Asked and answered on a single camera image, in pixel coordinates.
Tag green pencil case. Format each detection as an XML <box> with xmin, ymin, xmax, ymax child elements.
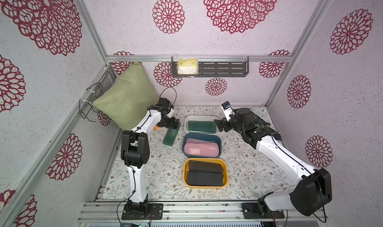
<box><xmin>163</xmin><ymin>124</ymin><xmax>181</xmax><ymax>146</ymax></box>
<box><xmin>188</xmin><ymin>120</ymin><xmax>216</xmax><ymax>134</ymax></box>

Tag pink pencil case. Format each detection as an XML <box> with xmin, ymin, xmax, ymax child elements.
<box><xmin>184</xmin><ymin>143</ymin><xmax>219</xmax><ymax>158</ymax></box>
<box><xmin>186</xmin><ymin>138</ymin><xmax>218</xmax><ymax>145</ymax></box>

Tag black pencil case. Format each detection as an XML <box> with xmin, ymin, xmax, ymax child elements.
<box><xmin>189</xmin><ymin>160</ymin><xmax>223</xmax><ymax>174</ymax></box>
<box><xmin>186</xmin><ymin>172</ymin><xmax>223</xmax><ymax>187</ymax></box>

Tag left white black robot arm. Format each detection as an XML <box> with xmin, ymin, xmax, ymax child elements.
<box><xmin>121</xmin><ymin>97</ymin><xmax>180</xmax><ymax>209</ymax></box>

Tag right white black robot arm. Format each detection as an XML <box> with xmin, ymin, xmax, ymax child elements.
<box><xmin>214</xmin><ymin>101</ymin><xmax>332</xmax><ymax>217</ymax></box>

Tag teal storage box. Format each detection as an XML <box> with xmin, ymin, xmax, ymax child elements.
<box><xmin>182</xmin><ymin>133</ymin><xmax>222</xmax><ymax>158</ymax></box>

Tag white storage box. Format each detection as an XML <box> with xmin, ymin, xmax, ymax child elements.
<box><xmin>185</xmin><ymin>115</ymin><xmax>219</xmax><ymax>134</ymax></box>

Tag yellow storage box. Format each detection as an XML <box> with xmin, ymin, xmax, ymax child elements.
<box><xmin>184</xmin><ymin>158</ymin><xmax>228</xmax><ymax>188</ymax></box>

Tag folded dark floral umbrella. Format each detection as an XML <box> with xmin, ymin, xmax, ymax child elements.
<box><xmin>254</xmin><ymin>115</ymin><xmax>282</xmax><ymax>141</ymax></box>

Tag green square pillow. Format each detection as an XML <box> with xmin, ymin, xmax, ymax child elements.
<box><xmin>92</xmin><ymin>62</ymin><xmax>159</xmax><ymax>130</ymax></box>

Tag yellow white sponge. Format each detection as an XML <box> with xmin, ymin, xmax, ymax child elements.
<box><xmin>177</xmin><ymin>58</ymin><xmax>198</xmax><ymax>75</ymax></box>

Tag dark wall shelf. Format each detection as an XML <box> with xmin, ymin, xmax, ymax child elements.
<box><xmin>171</xmin><ymin>56</ymin><xmax>249</xmax><ymax>78</ymax></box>

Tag black wire wall rack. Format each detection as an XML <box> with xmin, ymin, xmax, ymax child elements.
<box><xmin>78</xmin><ymin>82</ymin><xmax>104</xmax><ymax>122</ymax></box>

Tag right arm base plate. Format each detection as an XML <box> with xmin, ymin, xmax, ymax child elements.
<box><xmin>241</xmin><ymin>203</ymin><xmax>285</xmax><ymax>220</ymax></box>

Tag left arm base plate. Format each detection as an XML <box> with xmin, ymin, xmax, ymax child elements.
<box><xmin>121</xmin><ymin>202</ymin><xmax>164</xmax><ymax>221</ymax></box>

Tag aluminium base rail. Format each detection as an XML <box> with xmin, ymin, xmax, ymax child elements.
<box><xmin>77</xmin><ymin>201</ymin><xmax>324</xmax><ymax>224</ymax></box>

